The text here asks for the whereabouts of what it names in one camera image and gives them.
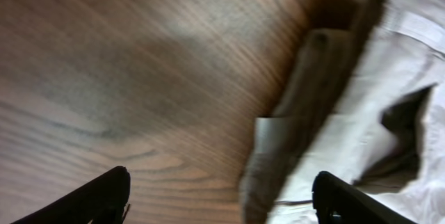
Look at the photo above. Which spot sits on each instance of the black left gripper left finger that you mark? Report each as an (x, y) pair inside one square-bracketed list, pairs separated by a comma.
[(100, 201)]

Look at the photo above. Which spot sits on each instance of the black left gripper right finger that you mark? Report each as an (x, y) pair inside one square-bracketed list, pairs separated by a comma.
[(337, 202)]

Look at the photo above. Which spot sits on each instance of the beige cotton shorts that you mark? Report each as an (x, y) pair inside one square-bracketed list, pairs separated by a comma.
[(366, 105)]

